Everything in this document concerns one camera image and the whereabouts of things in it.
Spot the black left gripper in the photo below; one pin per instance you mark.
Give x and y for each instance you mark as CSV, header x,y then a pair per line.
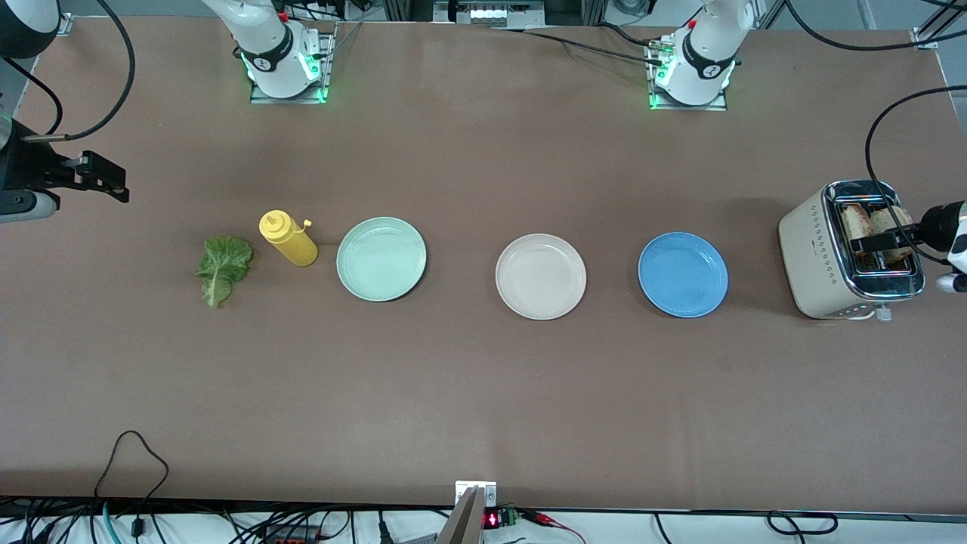
x,y
935,226

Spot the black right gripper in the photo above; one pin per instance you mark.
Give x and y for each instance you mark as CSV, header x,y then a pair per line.
x,y
26,165

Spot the toasted bread slice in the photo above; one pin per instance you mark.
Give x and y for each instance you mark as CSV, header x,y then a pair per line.
x,y
854,219
888,220

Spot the green lettuce leaf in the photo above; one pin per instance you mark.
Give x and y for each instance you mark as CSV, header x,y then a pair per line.
x,y
220,268

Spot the yellow mustard squeeze bottle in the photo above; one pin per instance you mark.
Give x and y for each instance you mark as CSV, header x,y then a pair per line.
x,y
291,240

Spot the blue plate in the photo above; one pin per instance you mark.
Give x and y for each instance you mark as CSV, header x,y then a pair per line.
x,y
683,274

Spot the mint green plate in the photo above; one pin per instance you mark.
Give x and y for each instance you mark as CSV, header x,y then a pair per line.
x,y
381,259

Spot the beige plate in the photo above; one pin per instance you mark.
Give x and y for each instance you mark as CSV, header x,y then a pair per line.
x,y
541,276

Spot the beige chrome toaster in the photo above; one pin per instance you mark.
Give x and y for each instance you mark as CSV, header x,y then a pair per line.
x,y
812,257

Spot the grey device with lights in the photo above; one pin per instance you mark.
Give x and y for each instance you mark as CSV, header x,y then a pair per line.
x,y
487,13

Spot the red alligator clip lead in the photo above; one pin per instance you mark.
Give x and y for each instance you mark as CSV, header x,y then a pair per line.
x,y
551,521

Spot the circuit board with red display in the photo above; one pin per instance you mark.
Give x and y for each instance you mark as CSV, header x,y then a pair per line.
x,y
502,520

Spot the metal table corner bracket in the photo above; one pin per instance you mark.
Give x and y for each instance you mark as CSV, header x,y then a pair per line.
x,y
923,38
66,26

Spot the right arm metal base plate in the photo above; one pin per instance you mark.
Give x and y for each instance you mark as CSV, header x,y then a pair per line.
x,y
329,68

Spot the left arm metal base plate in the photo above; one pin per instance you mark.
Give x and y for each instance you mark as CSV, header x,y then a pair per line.
x,y
665,107

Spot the grey metal camera bracket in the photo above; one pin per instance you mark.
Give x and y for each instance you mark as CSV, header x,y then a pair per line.
x,y
472,514

